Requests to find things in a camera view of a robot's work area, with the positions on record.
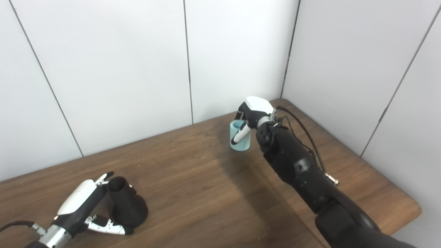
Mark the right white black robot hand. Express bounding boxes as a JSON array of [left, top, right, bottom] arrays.
[[231, 96, 275, 145]]

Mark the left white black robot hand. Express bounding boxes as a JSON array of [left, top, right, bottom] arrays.
[[52, 171, 135, 236]]

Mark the light-blue hose tube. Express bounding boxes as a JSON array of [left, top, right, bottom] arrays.
[[230, 120, 251, 152]]

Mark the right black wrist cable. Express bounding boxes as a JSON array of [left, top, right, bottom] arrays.
[[276, 106, 339, 186]]

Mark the black funnel-shaped nozzle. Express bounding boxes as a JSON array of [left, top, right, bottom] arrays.
[[106, 176, 149, 228]]

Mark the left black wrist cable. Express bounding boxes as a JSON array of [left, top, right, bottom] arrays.
[[0, 220, 47, 236]]

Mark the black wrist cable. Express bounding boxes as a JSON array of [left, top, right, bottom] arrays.
[[0, 220, 47, 236], [276, 106, 339, 186]]

